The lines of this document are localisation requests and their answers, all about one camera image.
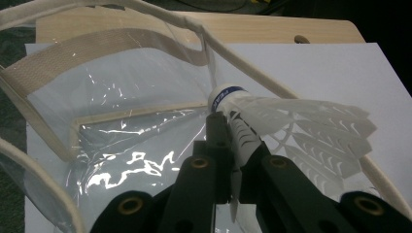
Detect white paper sheet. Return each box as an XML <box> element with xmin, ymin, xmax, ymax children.
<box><xmin>23</xmin><ymin>42</ymin><xmax>412</xmax><ymax>233</ymax></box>

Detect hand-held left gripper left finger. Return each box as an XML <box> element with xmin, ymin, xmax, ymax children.
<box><xmin>158</xmin><ymin>111</ymin><xmax>235</xmax><ymax>233</ymax></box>

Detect white shuttlecock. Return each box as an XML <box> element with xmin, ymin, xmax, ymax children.
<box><xmin>207</xmin><ymin>83</ymin><xmax>378</xmax><ymax>224</ymax></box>

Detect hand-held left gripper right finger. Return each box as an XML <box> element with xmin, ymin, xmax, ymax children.
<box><xmin>238</xmin><ymin>140</ymin><xmax>359</xmax><ymax>233</ymax></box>

